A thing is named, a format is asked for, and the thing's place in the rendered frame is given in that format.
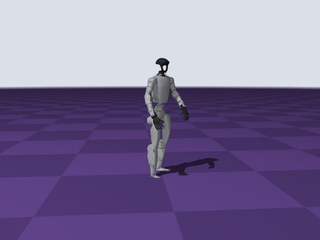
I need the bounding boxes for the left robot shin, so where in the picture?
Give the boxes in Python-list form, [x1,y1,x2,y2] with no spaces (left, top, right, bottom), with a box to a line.
[156,144,167,170]

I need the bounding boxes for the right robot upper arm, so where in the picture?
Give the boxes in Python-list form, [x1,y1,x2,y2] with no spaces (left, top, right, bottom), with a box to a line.
[144,77,158,101]

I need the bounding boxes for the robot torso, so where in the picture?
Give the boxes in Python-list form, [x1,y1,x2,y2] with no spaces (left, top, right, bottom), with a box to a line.
[151,73,171,120]

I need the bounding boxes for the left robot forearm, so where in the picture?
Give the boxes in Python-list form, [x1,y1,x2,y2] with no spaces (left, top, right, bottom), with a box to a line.
[175,92,186,109]

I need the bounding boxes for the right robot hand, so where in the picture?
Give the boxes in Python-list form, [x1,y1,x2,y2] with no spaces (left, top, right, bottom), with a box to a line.
[151,112,164,130]

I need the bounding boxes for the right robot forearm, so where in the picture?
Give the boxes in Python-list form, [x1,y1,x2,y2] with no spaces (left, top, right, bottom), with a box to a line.
[144,94,155,117]

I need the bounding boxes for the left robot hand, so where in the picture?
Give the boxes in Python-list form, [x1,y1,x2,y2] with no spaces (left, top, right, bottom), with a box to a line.
[180,104,189,121]

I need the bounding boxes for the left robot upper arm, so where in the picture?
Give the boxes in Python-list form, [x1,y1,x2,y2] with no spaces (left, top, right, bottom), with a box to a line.
[170,77,179,99]

